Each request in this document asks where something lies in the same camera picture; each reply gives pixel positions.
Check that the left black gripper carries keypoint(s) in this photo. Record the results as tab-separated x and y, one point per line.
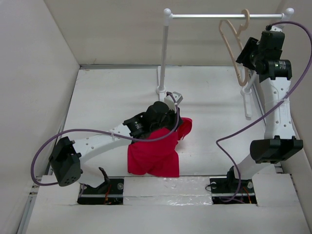
173	116

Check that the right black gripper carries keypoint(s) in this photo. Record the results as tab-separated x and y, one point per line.
244	57

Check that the wooden clothes hanger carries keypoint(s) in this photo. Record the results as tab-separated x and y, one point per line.
231	44

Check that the red t-shirt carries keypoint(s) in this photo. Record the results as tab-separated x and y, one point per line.
158	158

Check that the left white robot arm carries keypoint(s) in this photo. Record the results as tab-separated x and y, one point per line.
68	156

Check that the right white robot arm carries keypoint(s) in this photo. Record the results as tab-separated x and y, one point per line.
279	142

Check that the white metal clothes rack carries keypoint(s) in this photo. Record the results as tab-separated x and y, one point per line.
237	24

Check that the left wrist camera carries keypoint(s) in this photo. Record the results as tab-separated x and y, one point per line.
172	99

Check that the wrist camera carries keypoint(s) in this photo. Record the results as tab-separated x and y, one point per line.
172	99
274	28

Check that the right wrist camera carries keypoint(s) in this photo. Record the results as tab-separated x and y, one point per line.
274	28

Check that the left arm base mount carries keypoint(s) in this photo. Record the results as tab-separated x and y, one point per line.
110	192

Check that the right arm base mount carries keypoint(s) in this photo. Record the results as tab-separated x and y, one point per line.
223	191

